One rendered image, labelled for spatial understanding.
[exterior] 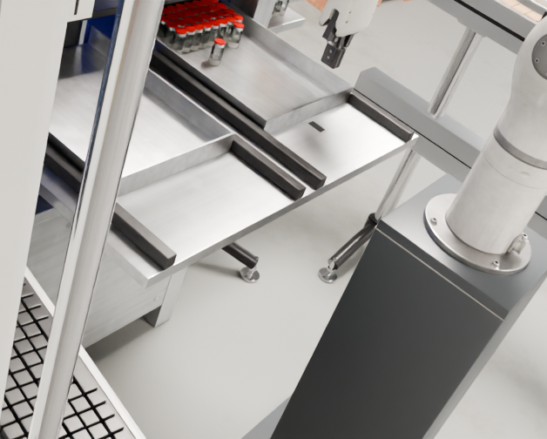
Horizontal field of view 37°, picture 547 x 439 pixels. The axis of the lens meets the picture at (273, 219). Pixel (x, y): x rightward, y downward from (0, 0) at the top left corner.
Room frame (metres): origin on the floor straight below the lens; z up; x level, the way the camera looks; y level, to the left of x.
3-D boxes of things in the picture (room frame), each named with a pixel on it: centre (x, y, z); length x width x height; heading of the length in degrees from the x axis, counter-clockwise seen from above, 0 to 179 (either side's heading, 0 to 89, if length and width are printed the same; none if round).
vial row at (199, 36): (1.40, 0.24, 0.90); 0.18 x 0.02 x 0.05; 154
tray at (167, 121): (1.06, 0.32, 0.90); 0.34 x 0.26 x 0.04; 63
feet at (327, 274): (2.19, -0.32, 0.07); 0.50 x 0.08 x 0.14; 153
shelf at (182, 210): (1.18, 0.18, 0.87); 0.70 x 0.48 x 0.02; 153
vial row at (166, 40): (1.41, 0.26, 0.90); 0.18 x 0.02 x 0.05; 153
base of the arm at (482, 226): (1.17, -0.32, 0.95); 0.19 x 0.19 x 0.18
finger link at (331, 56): (1.35, 0.02, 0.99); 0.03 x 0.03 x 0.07; 64
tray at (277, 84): (1.36, 0.16, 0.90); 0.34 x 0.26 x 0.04; 63
